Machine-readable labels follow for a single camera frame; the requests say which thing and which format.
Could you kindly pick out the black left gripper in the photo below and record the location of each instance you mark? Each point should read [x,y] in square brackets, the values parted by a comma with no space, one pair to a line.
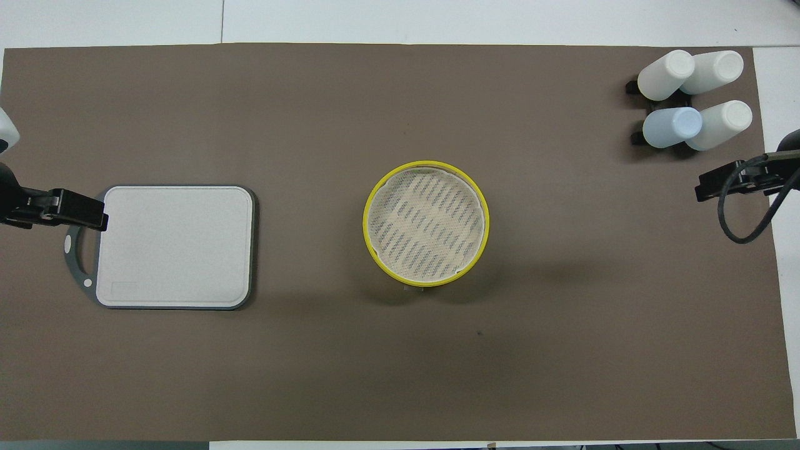
[81,209]

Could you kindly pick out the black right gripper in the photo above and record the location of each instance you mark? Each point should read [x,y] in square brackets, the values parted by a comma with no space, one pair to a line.
[709,187]

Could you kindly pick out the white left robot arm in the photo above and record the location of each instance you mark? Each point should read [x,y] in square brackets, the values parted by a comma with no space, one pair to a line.
[12,200]

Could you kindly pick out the white plastic bottle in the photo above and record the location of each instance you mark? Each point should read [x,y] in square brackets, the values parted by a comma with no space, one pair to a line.
[719,67]
[664,75]
[725,122]

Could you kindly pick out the pale blue plastic bottle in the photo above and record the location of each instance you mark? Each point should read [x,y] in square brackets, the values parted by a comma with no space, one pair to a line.
[672,128]

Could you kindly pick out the black bottle rack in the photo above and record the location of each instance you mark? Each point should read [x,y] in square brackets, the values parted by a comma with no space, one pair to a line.
[632,86]

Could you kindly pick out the brown table mat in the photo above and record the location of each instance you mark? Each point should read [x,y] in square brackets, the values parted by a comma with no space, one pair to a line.
[400,362]

